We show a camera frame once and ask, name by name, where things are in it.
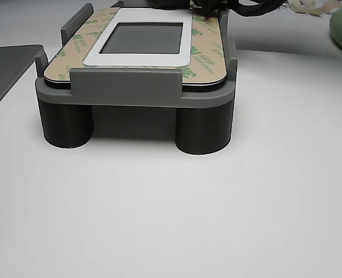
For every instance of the tan adhesive-backed device panel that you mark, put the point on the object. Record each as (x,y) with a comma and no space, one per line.
(141,37)

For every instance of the dark grey flat tray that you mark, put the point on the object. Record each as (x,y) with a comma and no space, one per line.
(3,72)

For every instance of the grey fixture with dark legs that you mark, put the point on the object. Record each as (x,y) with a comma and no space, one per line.
(124,84)

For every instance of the black blocky gripper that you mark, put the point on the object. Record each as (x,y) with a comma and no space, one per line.
(167,3)

